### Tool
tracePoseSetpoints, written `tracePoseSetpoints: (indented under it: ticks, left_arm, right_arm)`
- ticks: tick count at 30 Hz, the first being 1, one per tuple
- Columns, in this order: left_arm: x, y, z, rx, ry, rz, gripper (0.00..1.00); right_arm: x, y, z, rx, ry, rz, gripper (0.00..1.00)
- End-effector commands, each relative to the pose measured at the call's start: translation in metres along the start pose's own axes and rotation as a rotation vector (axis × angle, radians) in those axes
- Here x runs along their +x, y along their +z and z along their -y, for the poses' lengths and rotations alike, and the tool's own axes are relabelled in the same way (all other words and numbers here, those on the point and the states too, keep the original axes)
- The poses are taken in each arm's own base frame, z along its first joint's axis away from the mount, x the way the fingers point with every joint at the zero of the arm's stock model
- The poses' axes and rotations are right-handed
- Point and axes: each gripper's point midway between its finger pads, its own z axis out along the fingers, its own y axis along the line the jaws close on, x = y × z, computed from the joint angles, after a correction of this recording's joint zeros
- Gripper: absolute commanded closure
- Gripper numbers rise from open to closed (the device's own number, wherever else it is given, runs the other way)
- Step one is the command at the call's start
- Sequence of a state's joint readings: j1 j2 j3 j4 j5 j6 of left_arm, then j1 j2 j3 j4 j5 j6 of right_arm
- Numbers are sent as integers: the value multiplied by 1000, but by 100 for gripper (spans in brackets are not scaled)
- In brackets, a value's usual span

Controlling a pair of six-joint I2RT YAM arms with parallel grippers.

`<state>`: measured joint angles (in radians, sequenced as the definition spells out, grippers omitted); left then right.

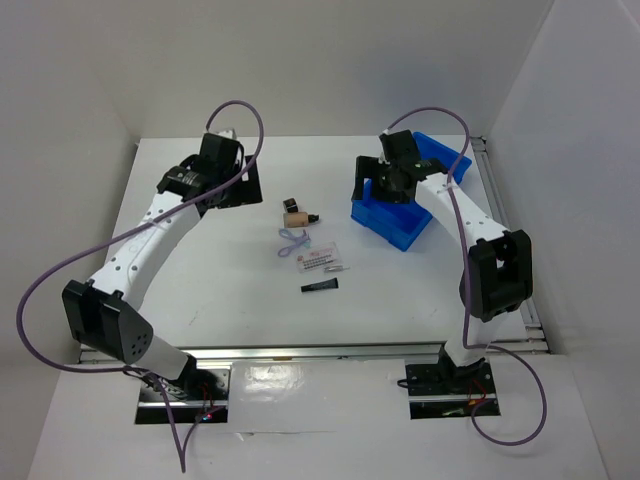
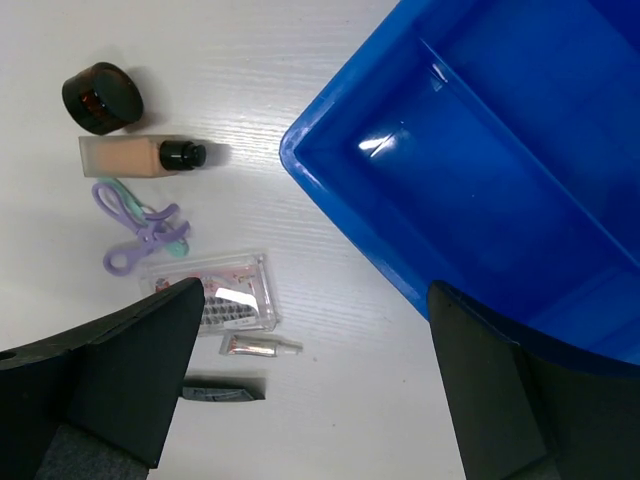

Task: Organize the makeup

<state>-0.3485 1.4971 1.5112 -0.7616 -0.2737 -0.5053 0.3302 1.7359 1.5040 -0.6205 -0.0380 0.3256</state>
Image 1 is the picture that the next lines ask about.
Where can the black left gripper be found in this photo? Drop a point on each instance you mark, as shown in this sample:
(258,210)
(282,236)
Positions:
(248,191)

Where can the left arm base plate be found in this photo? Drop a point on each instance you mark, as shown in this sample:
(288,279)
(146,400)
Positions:
(151,409)

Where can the blue plastic divided bin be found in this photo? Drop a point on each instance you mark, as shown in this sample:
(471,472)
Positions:
(401,223)

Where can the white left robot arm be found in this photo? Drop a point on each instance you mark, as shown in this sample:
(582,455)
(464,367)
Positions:
(103,312)

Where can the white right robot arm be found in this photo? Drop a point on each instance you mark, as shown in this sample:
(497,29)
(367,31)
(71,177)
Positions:
(470,227)

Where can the small black cube jar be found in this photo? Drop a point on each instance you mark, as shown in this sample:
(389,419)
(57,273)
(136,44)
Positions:
(290,205)

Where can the silver tweezers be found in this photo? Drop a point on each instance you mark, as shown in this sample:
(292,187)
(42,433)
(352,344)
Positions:
(335,268)

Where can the aluminium front rail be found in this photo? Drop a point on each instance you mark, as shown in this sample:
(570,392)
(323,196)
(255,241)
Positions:
(529,346)

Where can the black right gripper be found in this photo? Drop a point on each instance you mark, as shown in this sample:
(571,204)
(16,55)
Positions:
(366,168)

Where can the aluminium right side rail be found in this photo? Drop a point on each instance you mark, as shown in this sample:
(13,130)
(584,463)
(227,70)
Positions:
(513,280)

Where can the beige foundation bottle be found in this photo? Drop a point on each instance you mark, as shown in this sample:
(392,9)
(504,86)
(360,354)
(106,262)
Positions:
(299,219)

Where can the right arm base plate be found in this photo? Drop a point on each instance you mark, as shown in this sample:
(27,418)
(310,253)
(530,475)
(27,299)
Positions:
(430,396)

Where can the black mascara tube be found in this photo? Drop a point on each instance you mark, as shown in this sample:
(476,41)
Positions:
(320,286)

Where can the clear false eyelash box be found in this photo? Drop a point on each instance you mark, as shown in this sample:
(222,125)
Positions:
(318,257)

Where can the aluminium rail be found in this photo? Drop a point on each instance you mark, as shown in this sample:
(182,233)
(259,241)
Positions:
(513,280)
(529,346)

